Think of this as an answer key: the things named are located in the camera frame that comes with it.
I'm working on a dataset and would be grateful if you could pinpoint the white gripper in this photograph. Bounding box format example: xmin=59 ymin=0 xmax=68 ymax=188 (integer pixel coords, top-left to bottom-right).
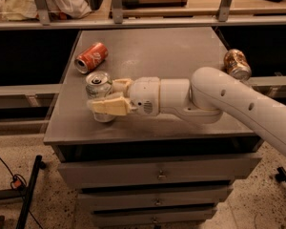
xmin=87 ymin=77 xmax=160 ymax=116

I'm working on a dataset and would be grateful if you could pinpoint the white 7up can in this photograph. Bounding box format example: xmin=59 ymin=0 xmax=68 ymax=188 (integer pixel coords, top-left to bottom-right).
xmin=86 ymin=71 xmax=115 ymax=123

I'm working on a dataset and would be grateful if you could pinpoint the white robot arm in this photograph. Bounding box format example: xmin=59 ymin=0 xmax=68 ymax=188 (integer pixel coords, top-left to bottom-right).
xmin=87 ymin=67 xmax=286 ymax=156

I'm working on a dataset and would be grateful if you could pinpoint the orange soda can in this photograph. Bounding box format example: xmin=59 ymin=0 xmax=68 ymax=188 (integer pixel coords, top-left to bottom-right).
xmin=74 ymin=42 xmax=108 ymax=74

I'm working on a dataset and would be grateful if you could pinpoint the brown soda can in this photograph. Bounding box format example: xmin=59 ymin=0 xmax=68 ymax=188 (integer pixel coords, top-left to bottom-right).
xmin=223 ymin=49 xmax=252 ymax=81

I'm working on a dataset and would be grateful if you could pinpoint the grey drawer cabinet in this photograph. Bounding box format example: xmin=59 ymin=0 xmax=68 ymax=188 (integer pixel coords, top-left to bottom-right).
xmin=45 ymin=28 xmax=261 ymax=229

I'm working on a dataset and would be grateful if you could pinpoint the white cloth on shelf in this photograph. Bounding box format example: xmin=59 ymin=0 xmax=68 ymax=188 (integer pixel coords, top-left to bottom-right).
xmin=0 ymin=0 xmax=92 ymax=21

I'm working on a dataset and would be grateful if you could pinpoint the middle grey drawer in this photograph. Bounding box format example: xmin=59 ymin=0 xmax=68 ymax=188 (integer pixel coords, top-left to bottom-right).
xmin=78 ymin=185 xmax=233 ymax=211

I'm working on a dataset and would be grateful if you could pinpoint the grey drawer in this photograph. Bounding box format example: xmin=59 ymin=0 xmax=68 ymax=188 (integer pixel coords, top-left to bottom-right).
xmin=58 ymin=153 xmax=261 ymax=189
xmin=92 ymin=206 xmax=216 ymax=227
xmin=78 ymin=185 xmax=233 ymax=211

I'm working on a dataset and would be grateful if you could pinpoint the top grey drawer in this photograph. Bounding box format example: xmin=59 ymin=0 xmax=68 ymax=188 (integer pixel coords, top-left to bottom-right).
xmin=58 ymin=153 xmax=261 ymax=189

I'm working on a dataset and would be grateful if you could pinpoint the bottom grey drawer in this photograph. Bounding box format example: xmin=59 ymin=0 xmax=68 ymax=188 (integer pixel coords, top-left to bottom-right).
xmin=92 ymin=206 xmax=216 ymax=227

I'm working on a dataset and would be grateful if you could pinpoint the black stand leg left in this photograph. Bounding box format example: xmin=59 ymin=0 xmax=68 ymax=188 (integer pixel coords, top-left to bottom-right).
xmin=0 ymin=156 xmax=46 ymax=229

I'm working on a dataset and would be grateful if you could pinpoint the black stand leg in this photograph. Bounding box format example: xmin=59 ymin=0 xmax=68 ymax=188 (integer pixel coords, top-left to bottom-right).
xmin=0 ymin=156 xmax=46 ymax=229
xmin=275 ymin=167 xmax=286 ymax=183

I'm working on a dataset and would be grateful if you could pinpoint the black stand leg right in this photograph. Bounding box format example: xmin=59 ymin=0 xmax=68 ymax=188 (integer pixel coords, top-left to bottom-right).
xmin=275 ymin=167 xmax=286 ymax=183

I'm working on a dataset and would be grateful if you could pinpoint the grey metal bracket middle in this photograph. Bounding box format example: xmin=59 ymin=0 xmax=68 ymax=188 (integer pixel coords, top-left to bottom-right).
xmin=112 ymin=0 xmax=123 ymax=24

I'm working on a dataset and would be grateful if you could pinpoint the grey metal bracket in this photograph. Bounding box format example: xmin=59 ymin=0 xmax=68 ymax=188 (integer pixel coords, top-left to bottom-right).
xmin=216 ymin=0 xmax=233 ymax=22
xmin=34 ymin=0 xmax=51 ymax=26
xmin=112 ymin=0 xmax=123 ymax=24

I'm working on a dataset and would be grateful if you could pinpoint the grey metal bracket left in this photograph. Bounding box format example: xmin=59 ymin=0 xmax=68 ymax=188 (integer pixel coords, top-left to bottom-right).
xmin=34 ymin=0 xmax=51 ymax=26

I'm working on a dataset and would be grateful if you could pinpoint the black cable on floor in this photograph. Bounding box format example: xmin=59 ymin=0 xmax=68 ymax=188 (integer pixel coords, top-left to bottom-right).
xmin=0 ymin=146 xmax=46 ymax=229

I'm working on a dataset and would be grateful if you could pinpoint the grey metal bracket right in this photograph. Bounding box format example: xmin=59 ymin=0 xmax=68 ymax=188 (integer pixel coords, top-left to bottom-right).
xmin=216 ymin=0 xmax=233 ymax=22

